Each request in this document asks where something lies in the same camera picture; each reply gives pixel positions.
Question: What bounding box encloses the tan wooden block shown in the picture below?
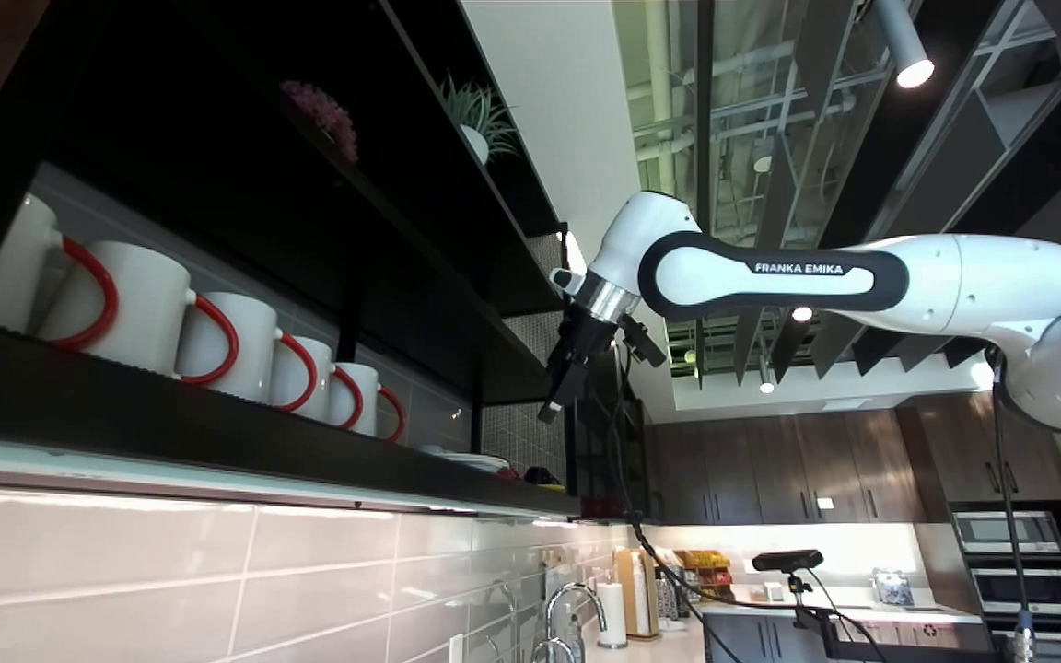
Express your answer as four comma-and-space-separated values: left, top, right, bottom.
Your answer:
611, 546, 666, 640

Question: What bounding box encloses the kitchen island counter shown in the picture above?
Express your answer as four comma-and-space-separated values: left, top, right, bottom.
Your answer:
702, 598, 1004, 663

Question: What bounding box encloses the black wall shelf unit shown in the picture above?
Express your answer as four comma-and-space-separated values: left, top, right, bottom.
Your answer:
0, 0, 655, 527

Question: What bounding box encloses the white ceramic plate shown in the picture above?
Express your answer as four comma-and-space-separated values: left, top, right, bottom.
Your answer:
433, 444, 516, 479

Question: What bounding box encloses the black camera on tripod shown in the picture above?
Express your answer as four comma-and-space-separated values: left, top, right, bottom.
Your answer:
750, 546, 854, 637

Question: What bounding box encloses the clear glass item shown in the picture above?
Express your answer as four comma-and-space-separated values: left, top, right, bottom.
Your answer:
866, 562, 921, 611

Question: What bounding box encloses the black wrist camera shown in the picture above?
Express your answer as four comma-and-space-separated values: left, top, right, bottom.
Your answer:
611, 311, 672, 373

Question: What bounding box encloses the built-in oven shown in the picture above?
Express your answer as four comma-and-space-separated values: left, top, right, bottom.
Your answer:
968, 562, 1061, 620

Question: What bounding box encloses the green plant white pot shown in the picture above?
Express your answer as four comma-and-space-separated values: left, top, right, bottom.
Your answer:
435, 74, 521, 167

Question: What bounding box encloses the under-shelf light strip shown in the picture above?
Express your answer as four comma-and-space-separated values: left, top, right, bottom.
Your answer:
0, 429, 583, 527

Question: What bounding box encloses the yellow fruit bunch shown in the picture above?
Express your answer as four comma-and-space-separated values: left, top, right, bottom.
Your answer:
673, 546, 736, 598

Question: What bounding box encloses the plain white cup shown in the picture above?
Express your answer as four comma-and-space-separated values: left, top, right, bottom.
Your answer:
0, 187, 68, 338

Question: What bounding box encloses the chrome kitchen faucet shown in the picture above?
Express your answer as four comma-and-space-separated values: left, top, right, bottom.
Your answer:
487, 569, 598, 663

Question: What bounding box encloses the built-in microwave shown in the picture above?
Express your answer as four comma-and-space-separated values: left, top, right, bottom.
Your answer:
947, 510, 1061, 561

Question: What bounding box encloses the white mug red handle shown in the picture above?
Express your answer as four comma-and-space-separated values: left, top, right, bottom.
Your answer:
271, 328, 339, 420
34, 235, 198, 379
325, 356, 382, 440
174, 287, 284, 405

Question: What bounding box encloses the large ceiling spotlight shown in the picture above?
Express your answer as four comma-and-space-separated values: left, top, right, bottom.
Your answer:
870, 0, 939, 93

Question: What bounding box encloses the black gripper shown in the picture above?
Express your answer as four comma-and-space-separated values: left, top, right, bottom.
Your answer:
537, 306, 622, 424

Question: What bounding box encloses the white paper towel roll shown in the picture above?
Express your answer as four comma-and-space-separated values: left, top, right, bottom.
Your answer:
595, 577, 635, 652

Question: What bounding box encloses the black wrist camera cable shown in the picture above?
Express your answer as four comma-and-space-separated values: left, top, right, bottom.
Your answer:
598, 360, 743, 663

